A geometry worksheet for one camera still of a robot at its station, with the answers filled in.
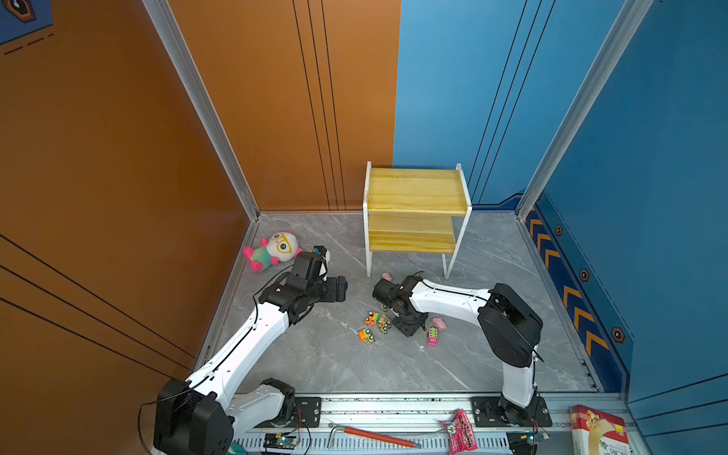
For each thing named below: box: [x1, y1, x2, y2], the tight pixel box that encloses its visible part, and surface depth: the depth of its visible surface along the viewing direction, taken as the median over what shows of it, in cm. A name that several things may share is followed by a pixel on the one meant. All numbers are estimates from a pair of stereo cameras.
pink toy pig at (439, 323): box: [432, 316, 448, 331], surface depth 88 cm
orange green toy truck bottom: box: [357, 327, 376, 346], surface depth 87 cm
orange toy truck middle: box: [364, 310, 381, 328], surface depth 89 cm
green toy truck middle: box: [378, 313, 392, 335], surface depth 88 cm
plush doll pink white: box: [242, 230, 304, 273], surface depth 102 cm
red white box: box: [570, 403, 631, 455], surface depth 69 cm
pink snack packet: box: [438, 408, 479, 455], surface depth 71 cm
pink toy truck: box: [426, 326, 439, 348], surface depth 86 cm
